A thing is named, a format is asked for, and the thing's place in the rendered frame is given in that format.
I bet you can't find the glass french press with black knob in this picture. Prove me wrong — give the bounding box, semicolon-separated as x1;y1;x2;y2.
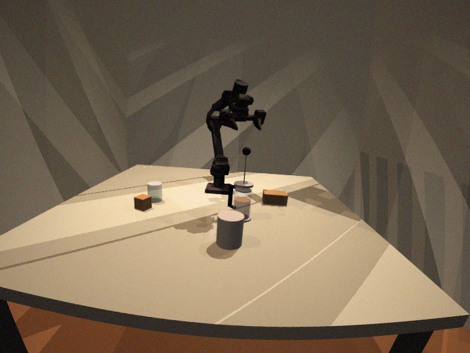
228;147;253;222

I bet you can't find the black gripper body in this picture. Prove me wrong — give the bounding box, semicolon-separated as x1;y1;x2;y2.
218;105;267;125

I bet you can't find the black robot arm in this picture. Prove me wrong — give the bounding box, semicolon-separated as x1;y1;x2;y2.
206;79;254;188

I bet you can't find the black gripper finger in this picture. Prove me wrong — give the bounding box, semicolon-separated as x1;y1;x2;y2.
223;112;238;131
255;113;264;131

